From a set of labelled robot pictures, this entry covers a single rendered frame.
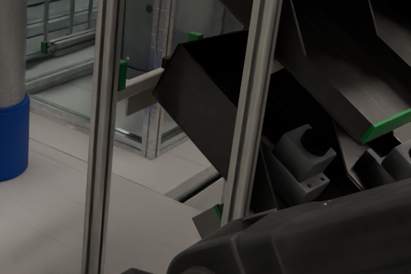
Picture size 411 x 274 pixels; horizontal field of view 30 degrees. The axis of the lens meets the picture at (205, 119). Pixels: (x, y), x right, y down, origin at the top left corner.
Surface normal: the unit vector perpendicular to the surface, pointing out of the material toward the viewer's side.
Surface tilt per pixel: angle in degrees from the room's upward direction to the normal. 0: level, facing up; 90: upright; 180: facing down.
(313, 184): 25
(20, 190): 0
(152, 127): 90
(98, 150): 90
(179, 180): 0
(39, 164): 0
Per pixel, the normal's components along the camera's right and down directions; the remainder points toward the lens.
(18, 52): 0.91, 0.26
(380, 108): 0.42, -0.68
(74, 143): 0.11, -0.91
